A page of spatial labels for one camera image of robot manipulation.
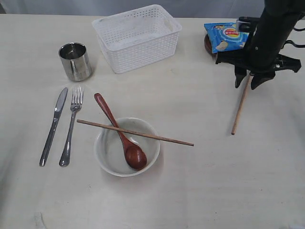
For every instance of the white patterned ceramic bowl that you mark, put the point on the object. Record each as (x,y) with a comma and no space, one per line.
(110,154)

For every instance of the silver table knife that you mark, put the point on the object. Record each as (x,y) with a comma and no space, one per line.
(57,113)

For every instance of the brown wooden spoon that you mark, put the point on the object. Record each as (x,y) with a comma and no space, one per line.
(133,154)

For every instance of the silver fork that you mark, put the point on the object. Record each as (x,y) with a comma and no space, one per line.
(75,107)

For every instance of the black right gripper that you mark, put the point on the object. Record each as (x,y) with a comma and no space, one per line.
(261,64)

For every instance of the wooden chopstick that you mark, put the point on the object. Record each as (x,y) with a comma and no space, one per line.
(241,104)
(134,132)

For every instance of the white perforated plastic basket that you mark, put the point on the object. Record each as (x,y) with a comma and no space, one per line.
(136,38)

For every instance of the brown round plate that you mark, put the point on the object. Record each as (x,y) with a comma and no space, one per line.
(208,46)

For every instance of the blue chips bag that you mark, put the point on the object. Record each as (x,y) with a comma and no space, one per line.
(224,37)

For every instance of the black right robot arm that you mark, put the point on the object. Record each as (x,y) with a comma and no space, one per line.
(277,21)

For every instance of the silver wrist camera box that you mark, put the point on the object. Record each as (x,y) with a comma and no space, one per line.
(246,24)

